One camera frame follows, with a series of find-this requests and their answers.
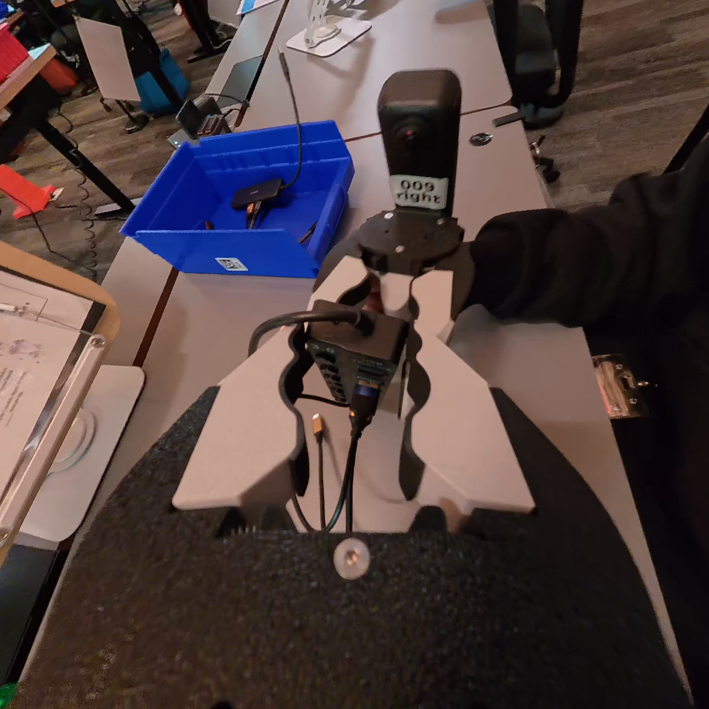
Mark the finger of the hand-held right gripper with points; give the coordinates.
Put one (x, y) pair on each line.
(432, 299)
(343, 280)

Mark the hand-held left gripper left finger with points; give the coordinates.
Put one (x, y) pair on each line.
(243, 437)

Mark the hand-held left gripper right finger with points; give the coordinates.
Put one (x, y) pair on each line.
(471, 443)

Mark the black seven-port usb hub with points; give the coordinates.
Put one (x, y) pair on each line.
(354, 343)

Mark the black rounded usb hub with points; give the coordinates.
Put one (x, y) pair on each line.
(256, 194)

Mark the blue plastic bin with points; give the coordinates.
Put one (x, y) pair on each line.
(221, 252)

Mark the person's right forearm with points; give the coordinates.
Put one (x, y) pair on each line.
(581, 260)

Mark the person's right hand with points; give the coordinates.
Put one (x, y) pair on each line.
(378, 296)

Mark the round desk grommet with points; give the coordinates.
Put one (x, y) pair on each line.
(481, 138)

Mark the small black clamp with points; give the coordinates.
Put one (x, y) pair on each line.
(545, 166)

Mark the dark grey laptop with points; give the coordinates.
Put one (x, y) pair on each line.
(243, 80)

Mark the black electronic device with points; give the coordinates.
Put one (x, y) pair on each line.
(194, 116)

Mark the tan board with instruction sheets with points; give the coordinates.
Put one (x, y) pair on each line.
(33, 360)

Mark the blue bag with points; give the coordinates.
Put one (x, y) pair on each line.
(166, 88)

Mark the grey card on stand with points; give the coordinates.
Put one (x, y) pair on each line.
(108, 61)

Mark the orange box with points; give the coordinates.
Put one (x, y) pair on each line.
(58, 75)

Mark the wooden desk with black legs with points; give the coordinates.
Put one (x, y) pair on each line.
(25, 75)

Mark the red plastic bin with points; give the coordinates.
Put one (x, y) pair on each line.
(11, 55)

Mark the metal bracket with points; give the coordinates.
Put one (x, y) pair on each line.
(617, 387)

